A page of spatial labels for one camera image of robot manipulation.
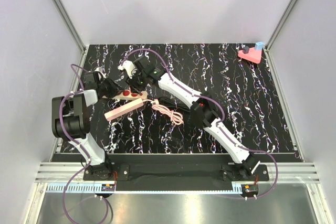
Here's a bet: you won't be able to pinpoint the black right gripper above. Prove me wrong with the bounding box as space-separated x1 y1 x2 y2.
124 69 147 95

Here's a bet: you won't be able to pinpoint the beige power strip red sockets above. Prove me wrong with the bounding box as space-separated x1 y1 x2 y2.
102 90 148 101

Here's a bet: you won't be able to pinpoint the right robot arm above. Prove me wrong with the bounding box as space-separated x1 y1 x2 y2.
119 56 260 180

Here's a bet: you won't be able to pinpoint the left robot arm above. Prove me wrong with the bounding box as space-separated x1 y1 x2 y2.
51 68 121 180

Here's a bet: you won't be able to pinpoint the dark grey plug block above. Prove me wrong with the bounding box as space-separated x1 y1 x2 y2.
243 46 249 54

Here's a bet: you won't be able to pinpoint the pink triangular socket block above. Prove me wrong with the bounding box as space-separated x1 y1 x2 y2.
238 48 262 64

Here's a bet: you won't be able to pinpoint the blue plug block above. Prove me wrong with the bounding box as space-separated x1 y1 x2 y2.
255 41 264 51

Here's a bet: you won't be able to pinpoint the pink power strip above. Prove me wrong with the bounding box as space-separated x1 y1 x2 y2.
104 98 144 121

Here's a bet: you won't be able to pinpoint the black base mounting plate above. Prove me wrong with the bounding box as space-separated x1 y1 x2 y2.
52 152 270 192

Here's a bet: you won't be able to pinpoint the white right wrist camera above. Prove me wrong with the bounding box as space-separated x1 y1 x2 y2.
118 60 137 79

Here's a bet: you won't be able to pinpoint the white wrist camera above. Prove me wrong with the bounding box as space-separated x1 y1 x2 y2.
118 60 137 79
94 67 106 78

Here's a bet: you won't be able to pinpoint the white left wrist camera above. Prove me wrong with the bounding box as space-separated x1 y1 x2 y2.
94 67 106 78

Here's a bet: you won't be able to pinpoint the black power strip cable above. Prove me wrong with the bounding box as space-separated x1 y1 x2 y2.
159 97 195 114

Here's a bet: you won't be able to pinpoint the pink coiled power cable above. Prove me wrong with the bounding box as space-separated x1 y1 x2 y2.
145 99 185 125

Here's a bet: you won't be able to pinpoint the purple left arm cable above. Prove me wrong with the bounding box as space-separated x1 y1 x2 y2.
62 63 115 221

